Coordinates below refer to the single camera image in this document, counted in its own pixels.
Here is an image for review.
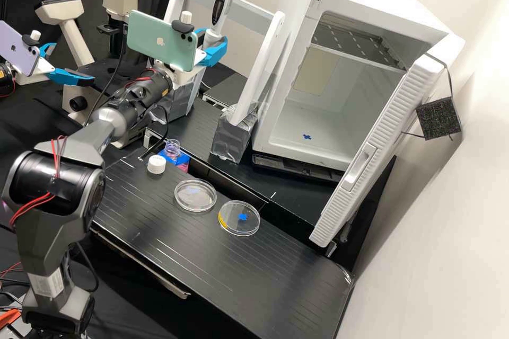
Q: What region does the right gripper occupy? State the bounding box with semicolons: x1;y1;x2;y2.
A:
152;28;229;87

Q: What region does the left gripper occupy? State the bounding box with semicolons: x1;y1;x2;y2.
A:
15;42;96;86

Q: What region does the pipette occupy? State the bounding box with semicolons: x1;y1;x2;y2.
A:
203;0;244;53

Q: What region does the white pipette stand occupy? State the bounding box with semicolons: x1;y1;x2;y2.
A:
159;0;288;164

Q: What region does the cream microscope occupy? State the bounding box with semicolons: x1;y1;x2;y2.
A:
34;0;169;150

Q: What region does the small bottle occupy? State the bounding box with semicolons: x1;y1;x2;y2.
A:
163;138;182;159

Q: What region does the blue bottle holder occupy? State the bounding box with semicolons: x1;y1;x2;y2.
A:
157;147;190;173

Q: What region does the white cap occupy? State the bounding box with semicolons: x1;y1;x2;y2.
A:
146;155;168;175

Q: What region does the black tray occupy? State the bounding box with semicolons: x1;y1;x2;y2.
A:
251;151;347;185

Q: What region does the petri dish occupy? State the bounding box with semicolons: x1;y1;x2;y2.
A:
173;179;218;213

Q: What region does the white incubator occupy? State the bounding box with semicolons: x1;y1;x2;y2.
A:
251;0;451;170

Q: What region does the incubator door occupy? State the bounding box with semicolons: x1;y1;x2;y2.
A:
309;31;467;248

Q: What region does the left wrist camera phone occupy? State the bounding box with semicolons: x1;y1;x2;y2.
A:
0;20;42;77

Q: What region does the wrist camera phone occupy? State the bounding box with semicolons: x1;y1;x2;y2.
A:
127;10;199;74
0;20;42;77

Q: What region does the right wrist camera phone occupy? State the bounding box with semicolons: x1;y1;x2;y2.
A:
127;10;199;74

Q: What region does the black cable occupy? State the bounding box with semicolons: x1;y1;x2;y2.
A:
93;31;132;117

